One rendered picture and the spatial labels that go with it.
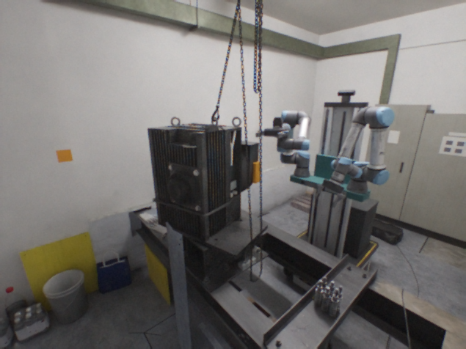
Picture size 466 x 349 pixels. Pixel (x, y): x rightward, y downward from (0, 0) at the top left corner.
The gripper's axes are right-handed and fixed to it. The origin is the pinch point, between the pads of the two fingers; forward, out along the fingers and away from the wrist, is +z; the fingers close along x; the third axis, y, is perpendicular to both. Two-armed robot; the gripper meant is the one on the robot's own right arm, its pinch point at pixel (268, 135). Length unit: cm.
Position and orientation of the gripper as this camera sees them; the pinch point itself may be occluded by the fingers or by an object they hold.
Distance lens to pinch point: 137.1
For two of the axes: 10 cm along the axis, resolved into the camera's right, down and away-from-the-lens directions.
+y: 0.4, 9.5, 3.1
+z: -5.2, 2.9, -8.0
